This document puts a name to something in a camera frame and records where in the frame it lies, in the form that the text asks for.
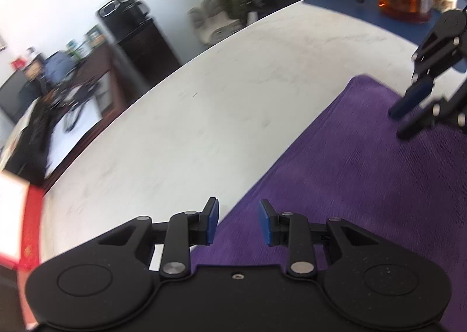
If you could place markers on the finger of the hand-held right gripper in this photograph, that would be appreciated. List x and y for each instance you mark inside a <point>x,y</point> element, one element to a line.
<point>412,98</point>
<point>423,118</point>

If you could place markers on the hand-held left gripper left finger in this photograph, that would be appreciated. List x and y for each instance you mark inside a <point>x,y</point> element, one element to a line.
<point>211,222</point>

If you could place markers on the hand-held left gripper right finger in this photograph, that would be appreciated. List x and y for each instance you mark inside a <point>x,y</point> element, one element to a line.
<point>264,222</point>

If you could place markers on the purple towel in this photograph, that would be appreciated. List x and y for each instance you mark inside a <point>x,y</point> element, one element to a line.
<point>346,189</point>

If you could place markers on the blue table mat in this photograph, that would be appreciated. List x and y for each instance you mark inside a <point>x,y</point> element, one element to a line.
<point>350,7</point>

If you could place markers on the red desk calendar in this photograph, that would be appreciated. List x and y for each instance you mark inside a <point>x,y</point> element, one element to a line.
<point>33,226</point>

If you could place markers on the brown wooden desk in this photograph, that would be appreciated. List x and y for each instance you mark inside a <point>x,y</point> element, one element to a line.
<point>109,73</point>

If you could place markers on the black water dispenser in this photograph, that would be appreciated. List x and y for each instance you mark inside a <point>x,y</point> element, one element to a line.
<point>138,40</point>

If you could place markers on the blue office chair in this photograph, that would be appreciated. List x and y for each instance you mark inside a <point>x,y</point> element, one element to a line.
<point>58,67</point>

